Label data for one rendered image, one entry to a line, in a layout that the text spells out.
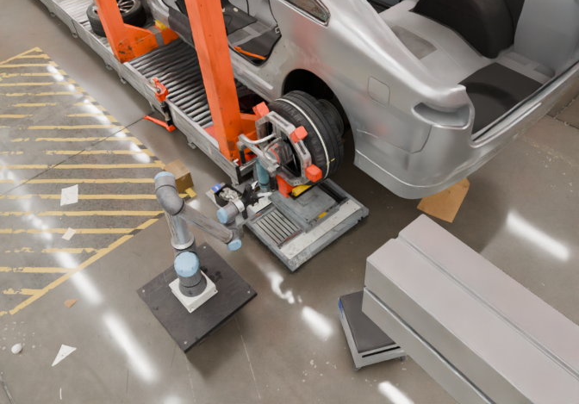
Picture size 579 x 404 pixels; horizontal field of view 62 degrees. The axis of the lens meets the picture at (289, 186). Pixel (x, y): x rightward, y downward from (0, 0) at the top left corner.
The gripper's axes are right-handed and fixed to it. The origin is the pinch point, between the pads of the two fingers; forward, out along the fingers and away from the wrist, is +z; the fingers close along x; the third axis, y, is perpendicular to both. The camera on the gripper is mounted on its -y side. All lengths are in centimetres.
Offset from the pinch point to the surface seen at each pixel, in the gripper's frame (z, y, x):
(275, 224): 20, 81, -26
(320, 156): 36.9, -12.8, 14.4
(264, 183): 16.1, 28.1, -26.0
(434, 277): -93, -195, 181
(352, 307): 1, 51, 83
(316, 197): 53, 60, -10
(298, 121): 35.3, -32.2, -3.9
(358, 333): -9, 51, 98
